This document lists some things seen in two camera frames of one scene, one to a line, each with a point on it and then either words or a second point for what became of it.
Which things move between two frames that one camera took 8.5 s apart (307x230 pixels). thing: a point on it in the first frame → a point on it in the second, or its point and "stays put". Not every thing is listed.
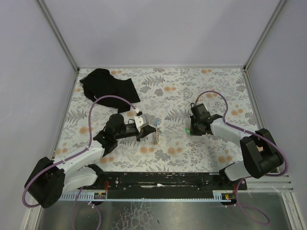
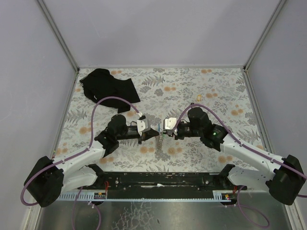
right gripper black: x=194 y=129 → x=174 y=132
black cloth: x=100 y=83 stays put
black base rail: x=189 y=186 stays put
